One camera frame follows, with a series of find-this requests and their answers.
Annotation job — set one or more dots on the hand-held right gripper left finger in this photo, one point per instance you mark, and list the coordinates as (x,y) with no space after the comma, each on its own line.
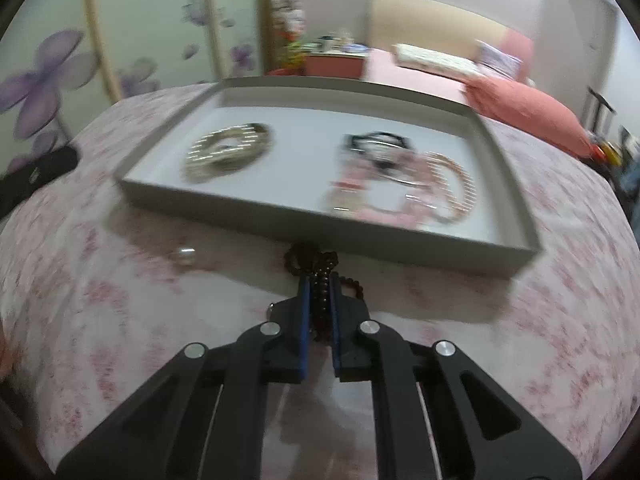
(302,330)

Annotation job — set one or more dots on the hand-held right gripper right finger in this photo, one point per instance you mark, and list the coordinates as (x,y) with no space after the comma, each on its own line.
(336,330)

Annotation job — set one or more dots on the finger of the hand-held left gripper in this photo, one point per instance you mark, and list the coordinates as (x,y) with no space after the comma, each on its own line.
(45,172)

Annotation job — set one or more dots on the shallow grey tray box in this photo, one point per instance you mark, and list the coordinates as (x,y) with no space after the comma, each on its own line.
(300,125)

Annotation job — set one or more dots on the wardrobe with purple flower doors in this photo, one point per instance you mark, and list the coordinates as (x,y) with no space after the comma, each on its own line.
(140,20)

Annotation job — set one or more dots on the bed with pink sheet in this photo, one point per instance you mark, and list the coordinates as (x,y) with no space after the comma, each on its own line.
(400,75)

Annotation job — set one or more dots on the pink nightstand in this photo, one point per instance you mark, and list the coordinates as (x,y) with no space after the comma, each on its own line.
(332,65)

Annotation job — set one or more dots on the yellow green toys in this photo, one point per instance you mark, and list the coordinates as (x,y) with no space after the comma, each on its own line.
(294,55)

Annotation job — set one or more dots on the white floral pillow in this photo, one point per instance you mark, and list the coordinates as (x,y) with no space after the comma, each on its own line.
(435,60)

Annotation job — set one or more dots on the orange-pink pillow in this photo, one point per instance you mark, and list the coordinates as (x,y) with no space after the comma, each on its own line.
(530,110)

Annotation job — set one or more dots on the tall stack of plush toys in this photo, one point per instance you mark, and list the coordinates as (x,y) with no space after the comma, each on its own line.
(287,5)

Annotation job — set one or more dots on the purple patterned pillow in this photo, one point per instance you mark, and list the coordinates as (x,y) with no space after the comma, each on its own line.
(497,60)

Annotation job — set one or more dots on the yellow red toy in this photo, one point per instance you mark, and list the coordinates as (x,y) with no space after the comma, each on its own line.
(607,152)

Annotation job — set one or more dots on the beige headboard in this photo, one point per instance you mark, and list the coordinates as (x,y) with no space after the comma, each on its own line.
(425,15)

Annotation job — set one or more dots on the blue clothing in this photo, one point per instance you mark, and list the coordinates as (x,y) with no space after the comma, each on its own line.
(631,177)

